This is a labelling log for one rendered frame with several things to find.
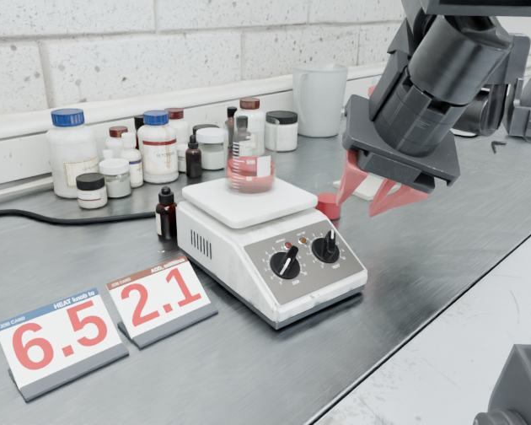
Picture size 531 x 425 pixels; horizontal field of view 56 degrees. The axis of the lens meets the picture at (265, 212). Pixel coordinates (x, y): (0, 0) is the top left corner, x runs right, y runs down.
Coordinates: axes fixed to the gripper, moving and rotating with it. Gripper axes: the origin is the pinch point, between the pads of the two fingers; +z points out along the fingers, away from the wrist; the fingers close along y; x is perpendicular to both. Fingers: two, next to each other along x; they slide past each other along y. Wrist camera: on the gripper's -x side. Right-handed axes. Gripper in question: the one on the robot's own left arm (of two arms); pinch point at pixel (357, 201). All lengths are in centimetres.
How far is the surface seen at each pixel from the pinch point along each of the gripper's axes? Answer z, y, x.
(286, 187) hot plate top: 8.3, 5.6, -7.4
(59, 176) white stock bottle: 29.4, 36.3, -15.7
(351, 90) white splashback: 39, -15, -86
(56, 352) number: 11.7, 22.2, 17.9
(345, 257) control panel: 7.2, -2.0, 1.2
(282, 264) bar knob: 5.3, 5.2, 6.2
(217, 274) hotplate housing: 13.2, 10.4, 4.1
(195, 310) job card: 12.7, 11.6, 9.5
